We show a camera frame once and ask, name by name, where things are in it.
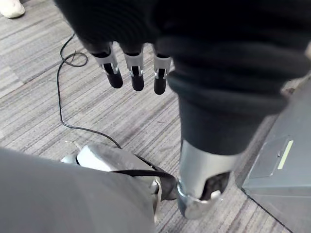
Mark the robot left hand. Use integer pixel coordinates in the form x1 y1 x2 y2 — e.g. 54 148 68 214
52 0 311 220

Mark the robot silver leg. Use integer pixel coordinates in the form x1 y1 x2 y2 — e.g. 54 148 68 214
0 146 156 233

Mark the person's white shoe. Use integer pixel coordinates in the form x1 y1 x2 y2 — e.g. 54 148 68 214
0 0 26 19

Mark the black cable on floor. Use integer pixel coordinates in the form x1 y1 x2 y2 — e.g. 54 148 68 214
56 33 122 149

